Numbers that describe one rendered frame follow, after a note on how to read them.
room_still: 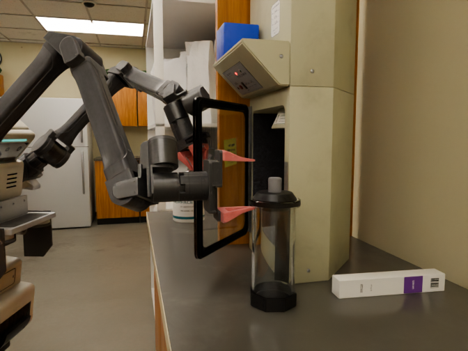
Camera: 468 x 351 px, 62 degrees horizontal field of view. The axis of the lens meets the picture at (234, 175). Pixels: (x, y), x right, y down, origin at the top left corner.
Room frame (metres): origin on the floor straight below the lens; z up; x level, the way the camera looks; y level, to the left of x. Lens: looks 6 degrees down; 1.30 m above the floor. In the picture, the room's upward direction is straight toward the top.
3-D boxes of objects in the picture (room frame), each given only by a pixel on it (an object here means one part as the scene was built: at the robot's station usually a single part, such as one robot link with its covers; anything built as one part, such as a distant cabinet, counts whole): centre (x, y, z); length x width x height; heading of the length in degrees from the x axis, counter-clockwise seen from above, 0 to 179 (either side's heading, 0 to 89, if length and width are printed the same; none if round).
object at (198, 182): (0.76, 0.07, 1.20); 0.07 x 0.07 x 0.10; 15
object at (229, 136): (1.07, 0.03, 1.19); 0.30 x 0.01 x 0.40; 154
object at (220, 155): (0.78, 0.00, 1.23); 0.09 x 0.07 x 0.07; 105
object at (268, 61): (1.05, -0.03, 1.46); 0.32 x 0.12 x 0.10; 14
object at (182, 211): (1.63, 0.20, 1.02); 0.13 x 0.13 x 0.15
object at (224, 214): (0.78, 0.00, 1.16); 0.09 x 0.07 x 0.07; 105
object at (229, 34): (1.14, -0.01, 1.56); 0.10 x 0.10 x 0.09; 14
